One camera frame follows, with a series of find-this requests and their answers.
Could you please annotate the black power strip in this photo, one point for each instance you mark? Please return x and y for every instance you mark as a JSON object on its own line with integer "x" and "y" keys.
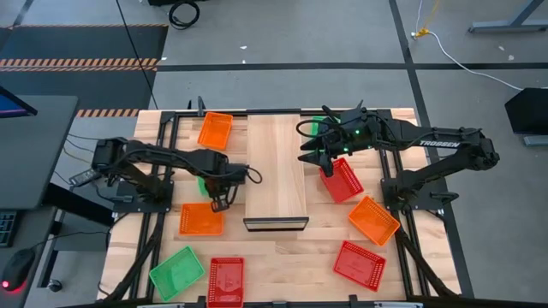
{"x": 85, "y": 177}

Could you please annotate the grey desk top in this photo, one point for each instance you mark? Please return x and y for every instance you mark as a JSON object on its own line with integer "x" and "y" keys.
{"x": 43, "y": 154}

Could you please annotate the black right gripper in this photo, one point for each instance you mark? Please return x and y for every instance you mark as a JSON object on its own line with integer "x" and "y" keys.
{"x": 366, "y": 128}

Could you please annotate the monitor with blue screen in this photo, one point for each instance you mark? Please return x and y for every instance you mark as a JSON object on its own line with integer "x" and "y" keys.
{"x": 13, "y": 107}

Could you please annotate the black caster wheel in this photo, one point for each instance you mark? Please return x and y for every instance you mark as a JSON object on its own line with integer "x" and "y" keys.
{"x": 55, "y": 286}

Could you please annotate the green plastic basket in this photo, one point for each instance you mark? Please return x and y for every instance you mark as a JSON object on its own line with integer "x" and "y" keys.
{"x": 315, "y": 127}
{"x": 176, "y": 274}
{"x": 201, "y": 186}

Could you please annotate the black mouse with red light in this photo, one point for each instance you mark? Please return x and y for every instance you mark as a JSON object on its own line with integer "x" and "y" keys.
{"x": 18, "y": 267}

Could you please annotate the black angular panel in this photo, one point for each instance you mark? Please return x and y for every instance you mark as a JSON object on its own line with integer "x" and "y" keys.
{"x": 528, "y": 111}

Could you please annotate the black mat with hazard stripes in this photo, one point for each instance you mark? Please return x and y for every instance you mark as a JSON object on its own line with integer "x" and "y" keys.
{"x": 85, "y": 43}

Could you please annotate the black keyboard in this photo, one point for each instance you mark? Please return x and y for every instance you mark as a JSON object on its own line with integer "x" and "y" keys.
{"x": 6, "y": 229}

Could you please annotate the wooden shelf with black legs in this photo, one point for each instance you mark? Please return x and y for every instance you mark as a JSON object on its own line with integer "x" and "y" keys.
{"x": 274, "y": 171}

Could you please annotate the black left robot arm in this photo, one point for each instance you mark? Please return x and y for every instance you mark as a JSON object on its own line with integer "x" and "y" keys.
{"x": 171, "y": 156}

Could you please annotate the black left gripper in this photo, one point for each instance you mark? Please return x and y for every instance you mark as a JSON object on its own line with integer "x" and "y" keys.
{"x": 227, "y": 175}

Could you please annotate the grey metal bar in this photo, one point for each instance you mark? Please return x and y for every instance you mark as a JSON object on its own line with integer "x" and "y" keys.
{"x": 160, "y": 305}
{"x": 398, "y": 305}

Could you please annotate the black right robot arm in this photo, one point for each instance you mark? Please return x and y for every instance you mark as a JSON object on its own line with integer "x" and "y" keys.
{"x": 441, "y": 143}

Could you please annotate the grey metal stand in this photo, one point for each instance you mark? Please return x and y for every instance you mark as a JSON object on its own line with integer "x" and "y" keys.
{"x": 505, "y": 27}

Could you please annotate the orange plastic basket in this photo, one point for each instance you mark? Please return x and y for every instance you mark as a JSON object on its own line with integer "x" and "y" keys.
{"x": 373, "y": 220}
{"x": 215, "y": 130}
{"x": 201, "y": 219}

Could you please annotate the red plastic basket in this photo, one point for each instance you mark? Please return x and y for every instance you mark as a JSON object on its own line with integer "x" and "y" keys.
{"x": 346, "y": 185}
{"x": 226, "y": 282}
{"x": 359, "y": 265}

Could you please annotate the grey metal foot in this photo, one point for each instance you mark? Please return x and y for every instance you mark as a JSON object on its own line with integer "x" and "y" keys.
{"x": 537, "y": 141}

